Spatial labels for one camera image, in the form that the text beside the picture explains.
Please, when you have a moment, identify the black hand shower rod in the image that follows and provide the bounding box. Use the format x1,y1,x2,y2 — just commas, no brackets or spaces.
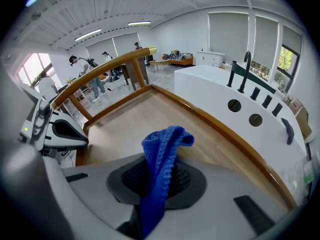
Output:
226,60,238,88

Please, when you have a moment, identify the orange sofa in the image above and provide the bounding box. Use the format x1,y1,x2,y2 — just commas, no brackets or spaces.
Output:
161,50,195,66

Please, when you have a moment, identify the white bathtub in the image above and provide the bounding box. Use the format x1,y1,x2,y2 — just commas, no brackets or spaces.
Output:
173,64,310,200

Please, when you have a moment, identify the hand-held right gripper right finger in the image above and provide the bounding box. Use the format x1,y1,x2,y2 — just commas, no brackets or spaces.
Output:
147,156,289,240

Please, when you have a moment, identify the black curved faucet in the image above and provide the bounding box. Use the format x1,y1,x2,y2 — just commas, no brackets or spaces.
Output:
237,50,252,94

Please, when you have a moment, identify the blue knitted cloth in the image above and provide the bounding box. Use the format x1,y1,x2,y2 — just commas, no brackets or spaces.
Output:
139,125,195,239

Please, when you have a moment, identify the wooden cart handle rail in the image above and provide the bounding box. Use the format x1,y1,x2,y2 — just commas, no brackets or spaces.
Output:
51,46,158,121

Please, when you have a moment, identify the grey roller blind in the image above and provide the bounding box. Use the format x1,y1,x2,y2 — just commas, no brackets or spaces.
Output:
208,12,250,65
254,15,279,65
282,25,303,54

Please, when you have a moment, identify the black faucet knob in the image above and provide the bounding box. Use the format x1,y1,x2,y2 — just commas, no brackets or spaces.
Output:
261,94,273,109
271,102,284,117
250,86,261,101

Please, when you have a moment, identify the low wooden table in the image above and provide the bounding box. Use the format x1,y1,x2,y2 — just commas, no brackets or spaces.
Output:
149,59,174,72

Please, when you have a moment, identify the white sink cabinet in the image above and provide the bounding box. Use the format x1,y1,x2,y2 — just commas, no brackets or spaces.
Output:
196,49,226,68

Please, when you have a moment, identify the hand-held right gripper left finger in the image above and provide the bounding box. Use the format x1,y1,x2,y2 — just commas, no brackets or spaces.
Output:
42,152,148,240

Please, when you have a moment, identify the dark bathtub handle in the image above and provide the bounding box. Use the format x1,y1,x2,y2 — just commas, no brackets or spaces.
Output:
280,118,295,145

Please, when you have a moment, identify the wooden cart top surface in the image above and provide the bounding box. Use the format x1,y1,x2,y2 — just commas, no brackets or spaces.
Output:
74,83,298,211

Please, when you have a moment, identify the grey table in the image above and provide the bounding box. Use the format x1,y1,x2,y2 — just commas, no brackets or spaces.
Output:
120,55,151,91

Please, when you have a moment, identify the cardboard box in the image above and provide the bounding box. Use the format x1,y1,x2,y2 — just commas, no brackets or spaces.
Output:
287,97,313,138

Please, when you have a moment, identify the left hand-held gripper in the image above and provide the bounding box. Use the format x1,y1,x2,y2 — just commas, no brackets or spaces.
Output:
19,83,90,152

